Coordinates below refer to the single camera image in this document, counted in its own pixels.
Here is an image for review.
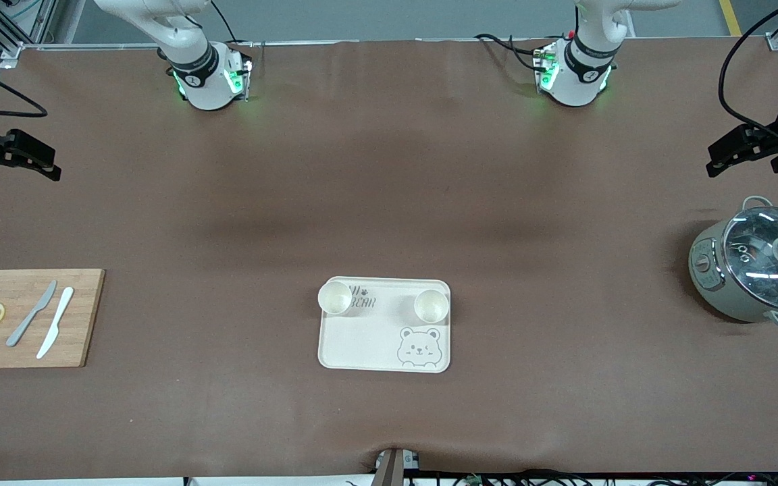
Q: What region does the white paper cup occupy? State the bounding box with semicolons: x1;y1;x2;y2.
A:
414;289;448;323
318;281;353;316

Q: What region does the glass pot lid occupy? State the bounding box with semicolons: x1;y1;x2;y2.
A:
722;206;778;313

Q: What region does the black base cable bundle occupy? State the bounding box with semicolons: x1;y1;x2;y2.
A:
473;32;548;72

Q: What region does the white plastic knife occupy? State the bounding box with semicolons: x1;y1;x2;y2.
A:
36;287;74;360

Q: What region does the cream bear print tray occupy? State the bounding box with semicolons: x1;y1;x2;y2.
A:
317;275;452;374

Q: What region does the grey plastic knife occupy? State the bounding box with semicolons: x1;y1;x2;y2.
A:
5;280;57;348

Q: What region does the grey-green electric cooking pot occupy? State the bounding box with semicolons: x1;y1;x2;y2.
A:
688;196;778;330

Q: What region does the metal table edge clamp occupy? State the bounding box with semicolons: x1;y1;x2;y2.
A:
374;448;421;486

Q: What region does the brown table cover sheet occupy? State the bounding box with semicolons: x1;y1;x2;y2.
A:
0;37;778;481

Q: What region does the wooden cutting board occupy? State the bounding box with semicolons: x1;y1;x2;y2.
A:
0;269;106;369

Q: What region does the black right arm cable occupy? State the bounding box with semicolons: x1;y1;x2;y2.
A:
0;57;49;119

